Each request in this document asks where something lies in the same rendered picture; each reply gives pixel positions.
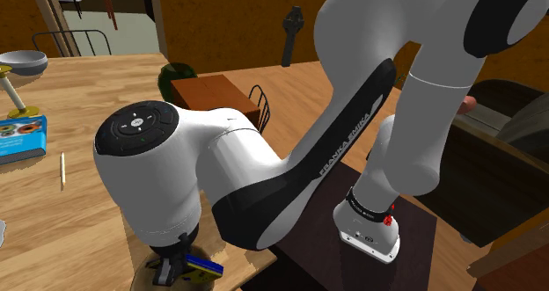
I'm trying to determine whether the pink rounded thing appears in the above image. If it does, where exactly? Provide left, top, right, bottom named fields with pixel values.
left=456, top=95, right=479, bottom=115

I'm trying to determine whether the wooden table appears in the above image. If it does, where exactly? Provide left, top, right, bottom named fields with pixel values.
left=0, top=52, right=278, bottom=291

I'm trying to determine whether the pale wooden pencil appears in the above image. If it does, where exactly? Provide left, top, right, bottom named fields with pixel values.
left=59, top=150, right=67, bottom=193

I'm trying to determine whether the black wire chair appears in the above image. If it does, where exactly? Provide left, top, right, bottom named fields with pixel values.
left=248, top=84, right=272, bottom=135
left=31, top=28, right=113, bottom=58

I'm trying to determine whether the white candlestick with yellow base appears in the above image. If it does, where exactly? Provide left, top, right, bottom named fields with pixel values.
left=0, top=64, right=40, bottom=120

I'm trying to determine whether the dark green vase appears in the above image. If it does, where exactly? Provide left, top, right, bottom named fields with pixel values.
left=157, top=62, right=199, bottom=105

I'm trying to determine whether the grey bowl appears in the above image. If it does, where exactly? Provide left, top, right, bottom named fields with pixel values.
left=0, top=49, right=49, bottom=77

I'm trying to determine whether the blue and yellow flat block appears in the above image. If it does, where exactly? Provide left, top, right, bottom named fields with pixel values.
left=145, top=253, right=225, bottom=283

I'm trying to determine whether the dark robot stand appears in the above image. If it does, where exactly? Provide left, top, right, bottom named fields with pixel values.
left=239, top=161, right=438, bottom=291

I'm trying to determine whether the blue book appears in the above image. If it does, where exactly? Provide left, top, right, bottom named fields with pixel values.
left=0, top=114, right=48, bottom=166

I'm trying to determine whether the black upright figure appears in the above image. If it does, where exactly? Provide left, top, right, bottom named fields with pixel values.
left=280, top=5, right=306, bottom=69

